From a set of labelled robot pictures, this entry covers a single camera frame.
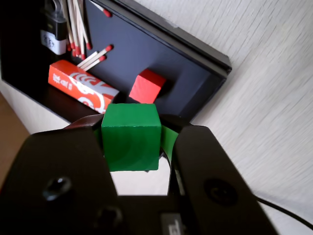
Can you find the red patterned matchbox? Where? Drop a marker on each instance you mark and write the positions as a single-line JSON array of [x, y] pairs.
[[78, 83]]

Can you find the green wooden cube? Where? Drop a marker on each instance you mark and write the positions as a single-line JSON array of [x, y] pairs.
[[130, 137]]

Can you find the red-tipped wooden match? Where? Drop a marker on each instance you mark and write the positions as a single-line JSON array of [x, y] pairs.
[[97, 54], [80, 39], [95, 63], [69, 29], [106, 12], [85, 31], [75, 34]]

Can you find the red wooden cube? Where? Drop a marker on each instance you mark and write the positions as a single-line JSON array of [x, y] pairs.
[[146, 86]]

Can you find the black box lid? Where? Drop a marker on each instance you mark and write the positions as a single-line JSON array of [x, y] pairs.
[[215, 56]]

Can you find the black padlock with white label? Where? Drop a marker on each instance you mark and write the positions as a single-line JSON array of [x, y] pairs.
[[55, 31]]

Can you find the black cardboard box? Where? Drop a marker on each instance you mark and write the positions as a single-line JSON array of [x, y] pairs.
[[151, 49]]

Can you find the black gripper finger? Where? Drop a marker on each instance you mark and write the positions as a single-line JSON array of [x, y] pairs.
[[215, 171], [61, 171]]

